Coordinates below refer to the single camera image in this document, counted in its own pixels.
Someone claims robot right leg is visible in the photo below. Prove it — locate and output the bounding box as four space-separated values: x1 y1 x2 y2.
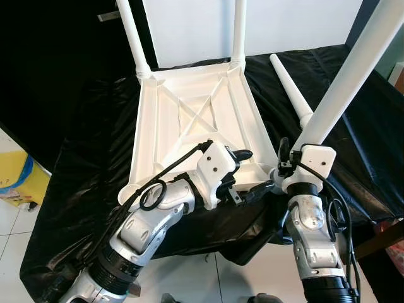
247 293 282 303

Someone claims yellow box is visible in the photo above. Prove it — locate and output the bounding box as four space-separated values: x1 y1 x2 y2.
0 151 51 209

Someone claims white plastic table leg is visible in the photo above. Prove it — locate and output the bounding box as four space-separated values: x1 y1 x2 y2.
270 53 314 130
294 0 404 155
230 0 248 69
116 0 153 80

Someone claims white plastic table top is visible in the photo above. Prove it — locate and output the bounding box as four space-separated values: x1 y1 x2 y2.
117 59 278 206

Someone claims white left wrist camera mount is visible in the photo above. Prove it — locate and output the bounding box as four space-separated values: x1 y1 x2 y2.
196 140 239 210

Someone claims black plastic sheet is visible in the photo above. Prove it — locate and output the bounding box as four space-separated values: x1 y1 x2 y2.
19 44 404 300

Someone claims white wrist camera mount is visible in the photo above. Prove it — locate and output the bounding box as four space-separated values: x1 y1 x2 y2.
281 144 337 193
196 140 239 210

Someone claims brown wooden cabinet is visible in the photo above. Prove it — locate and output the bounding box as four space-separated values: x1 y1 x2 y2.
387 62 404 95

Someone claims metal door handle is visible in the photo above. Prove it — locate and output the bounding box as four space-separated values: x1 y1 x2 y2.
98 9 122 22

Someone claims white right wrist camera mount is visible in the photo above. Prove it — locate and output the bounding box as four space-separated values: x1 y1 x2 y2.
281 144 337 193

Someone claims dark grey door frame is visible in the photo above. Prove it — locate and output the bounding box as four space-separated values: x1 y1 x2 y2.
344 0 374 50

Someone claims dark brown wooden plank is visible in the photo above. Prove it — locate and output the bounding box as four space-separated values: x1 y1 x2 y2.
357 221 404 259

